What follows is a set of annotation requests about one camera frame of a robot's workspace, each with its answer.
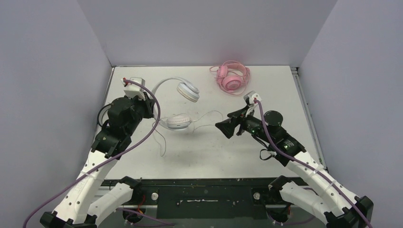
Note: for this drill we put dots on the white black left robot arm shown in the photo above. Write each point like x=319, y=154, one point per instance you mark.
x=123, y=117

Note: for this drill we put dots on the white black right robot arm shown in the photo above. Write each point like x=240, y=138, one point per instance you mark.
x=325, y=198

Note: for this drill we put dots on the black white headphones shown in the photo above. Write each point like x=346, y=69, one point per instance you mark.
x=101, y=114

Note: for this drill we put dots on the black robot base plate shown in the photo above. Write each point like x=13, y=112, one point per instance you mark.
x=209, y=198

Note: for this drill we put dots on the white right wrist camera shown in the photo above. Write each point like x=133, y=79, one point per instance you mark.
x=251, y=99

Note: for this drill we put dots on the pink headphones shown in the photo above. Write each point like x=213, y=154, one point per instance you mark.
x=232, y=77

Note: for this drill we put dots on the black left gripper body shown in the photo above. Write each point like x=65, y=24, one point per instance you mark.
x=142, y=109

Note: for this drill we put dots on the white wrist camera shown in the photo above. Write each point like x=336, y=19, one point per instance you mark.
x=131, y=90
x=251, y=99

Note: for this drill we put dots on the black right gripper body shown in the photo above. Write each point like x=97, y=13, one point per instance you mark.
x=238, y=122

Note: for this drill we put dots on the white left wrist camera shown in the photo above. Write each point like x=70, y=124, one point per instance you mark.
x=131, y=90

